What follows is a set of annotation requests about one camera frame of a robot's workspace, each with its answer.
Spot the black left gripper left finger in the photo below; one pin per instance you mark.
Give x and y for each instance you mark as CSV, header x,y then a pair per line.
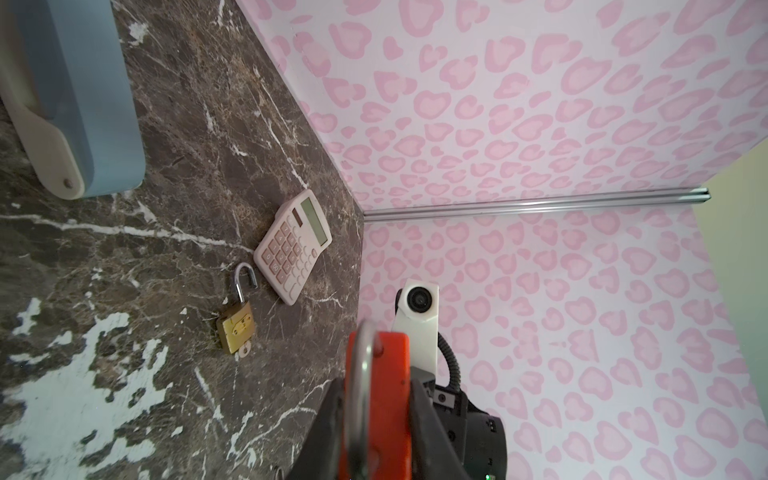
x,y
321,452

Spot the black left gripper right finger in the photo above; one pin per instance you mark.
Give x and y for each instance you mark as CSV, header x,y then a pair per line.
x,y
433,455

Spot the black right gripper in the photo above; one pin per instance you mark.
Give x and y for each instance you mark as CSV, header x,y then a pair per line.
x,y
477,437

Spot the red padlock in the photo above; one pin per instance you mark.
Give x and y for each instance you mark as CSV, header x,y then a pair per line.
x,y
376,437

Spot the brass padlock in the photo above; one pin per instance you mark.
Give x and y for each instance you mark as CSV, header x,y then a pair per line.
x,y
236,327

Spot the pink calculator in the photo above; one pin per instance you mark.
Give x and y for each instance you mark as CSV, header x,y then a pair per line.
x,y
288,252

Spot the blue stapler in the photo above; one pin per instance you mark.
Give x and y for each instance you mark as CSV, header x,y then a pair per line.
x,y
65,86

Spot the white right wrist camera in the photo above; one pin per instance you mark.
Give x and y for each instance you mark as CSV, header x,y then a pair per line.
x,y
416,315

